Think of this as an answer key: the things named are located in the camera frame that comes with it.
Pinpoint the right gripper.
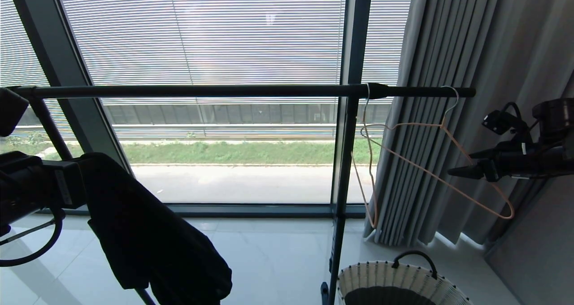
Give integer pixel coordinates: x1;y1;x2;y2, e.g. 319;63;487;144
448;146;539;183

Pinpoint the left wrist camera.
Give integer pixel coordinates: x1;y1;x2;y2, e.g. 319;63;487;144
0;87;30;137

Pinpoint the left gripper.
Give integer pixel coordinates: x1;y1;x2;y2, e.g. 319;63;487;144
0;152;88;227

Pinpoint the white laundry basket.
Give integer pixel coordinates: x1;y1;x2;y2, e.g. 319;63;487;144
337;250;474;305

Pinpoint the grey curtain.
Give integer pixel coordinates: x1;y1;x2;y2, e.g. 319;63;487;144
363;0;574;247

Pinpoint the black garment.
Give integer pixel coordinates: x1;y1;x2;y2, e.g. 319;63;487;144
78;152;233;305

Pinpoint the window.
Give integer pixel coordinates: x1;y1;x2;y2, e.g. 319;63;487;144
0;0;415;218

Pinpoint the black clothes rack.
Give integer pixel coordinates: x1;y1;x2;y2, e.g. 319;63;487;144
0;83;476;305

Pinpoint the pink clothes hanger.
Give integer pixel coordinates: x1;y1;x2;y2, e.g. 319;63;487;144
351;84;379;228
361;86;515;220

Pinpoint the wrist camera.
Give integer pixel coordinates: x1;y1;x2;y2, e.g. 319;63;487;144
0;87;30;137
482;102;534;155

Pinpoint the black cable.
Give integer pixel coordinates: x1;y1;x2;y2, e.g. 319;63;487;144
0;209;65;267

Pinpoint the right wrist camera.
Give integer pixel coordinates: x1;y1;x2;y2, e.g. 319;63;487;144
482;102;534;155

